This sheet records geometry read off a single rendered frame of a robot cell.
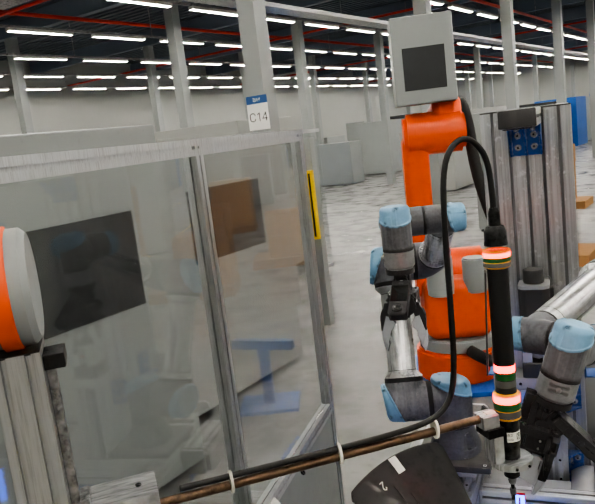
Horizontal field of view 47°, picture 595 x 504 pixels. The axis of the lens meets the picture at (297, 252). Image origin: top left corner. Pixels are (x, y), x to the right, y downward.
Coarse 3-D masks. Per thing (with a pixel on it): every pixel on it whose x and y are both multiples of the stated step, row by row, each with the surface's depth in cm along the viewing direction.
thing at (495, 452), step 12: (492, 420) 110; (480, 432) 112; (492, 432) 109; (504, 432) 110; (492, 444) 111; (492, 456) 112; (504, 456) 111; (528, 456) 113; (504, 468) 111; (516, 468) 110; (528, 468) 111
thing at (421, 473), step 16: (416, 448) 127; (432, 448) 128; (384, 464) 123; (416, 464) 124; (432, 464) 125; (448, 464) 126; (368, 480) 120; (400, 480) 121; (416, 480) 122; (432, 480) 122; (448, 480) 123; (352, 496) 118; (368, 496) 118; (384, 496) 119; (400, 496) 120; (416, 496) 120; (432, 496) 120; (448, 496) 121; (464, 496) 121
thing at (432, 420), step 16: (480, 144) 104; (448, 160) 103; (448, 240) 105; (448, 256) 105; (448, 272) 105; (448, 288) 106; (448, 304) 106; (448, 320) 107; (448, 400) 108; (432, 416) 108; (400, 432) 106; (336, 448) 103; (272, 464) 100; (288, 464) 101; (208, 480) 98; (224, 480) 98
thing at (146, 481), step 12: (120, 480) 97; (132, 480) 97; (144, 480) 96; (84, 492) 93; (96, 492) 94; (108, 492) 94; (120, 492) 94; (132, 492) 93; (144, 492) 93; (156, 492) 92
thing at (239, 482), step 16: (416, 432) 107; (432, 432) 108; (352, 448) 104; (368, 448) 105; (384, 448) 106; (304, 464) 102; (320, 464) 102; (240, 480) 99; (256, 480) 100; (176, 496) 97; (192, 496) 97
